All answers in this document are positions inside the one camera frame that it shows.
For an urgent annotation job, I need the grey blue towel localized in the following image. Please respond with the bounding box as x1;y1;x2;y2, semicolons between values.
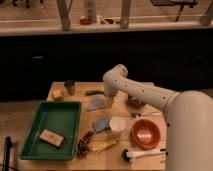
87;96;107;112

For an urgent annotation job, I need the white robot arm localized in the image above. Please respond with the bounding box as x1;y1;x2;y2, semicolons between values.
103;64;213;171

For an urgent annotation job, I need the green cucumber toy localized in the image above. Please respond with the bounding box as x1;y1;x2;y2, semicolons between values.
85;90;104;96

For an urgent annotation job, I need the dark maroon bowl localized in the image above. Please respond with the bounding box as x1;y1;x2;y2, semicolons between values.
127;96;145;108

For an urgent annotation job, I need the white cup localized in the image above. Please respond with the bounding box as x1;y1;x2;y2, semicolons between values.
109;116;126;136

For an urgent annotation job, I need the blue sponge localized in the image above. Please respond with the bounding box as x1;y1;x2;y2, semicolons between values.
92;116;110;133

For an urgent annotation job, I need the metal spoon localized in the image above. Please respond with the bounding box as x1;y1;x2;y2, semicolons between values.
131;112;161;118

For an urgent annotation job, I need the orange red bowl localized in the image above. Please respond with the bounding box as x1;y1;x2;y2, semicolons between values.
131;119;161;150

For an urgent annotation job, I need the orange bread toy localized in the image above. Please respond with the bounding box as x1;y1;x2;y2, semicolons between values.
51;89;64;101

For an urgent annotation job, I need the brown grape bunch toy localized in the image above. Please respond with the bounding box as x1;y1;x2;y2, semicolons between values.
76;131;94;159

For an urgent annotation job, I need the green plastic tray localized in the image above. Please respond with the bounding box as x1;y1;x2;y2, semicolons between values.
20;101;82;160

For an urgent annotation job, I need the wooden block in tray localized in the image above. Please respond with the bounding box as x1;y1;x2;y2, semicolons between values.
40;129;64;147

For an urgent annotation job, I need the red object on shelf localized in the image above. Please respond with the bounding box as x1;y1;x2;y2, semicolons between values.
79;16;92;25

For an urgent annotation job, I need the black stand left edge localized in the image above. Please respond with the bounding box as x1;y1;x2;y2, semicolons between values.
2;136;12;171

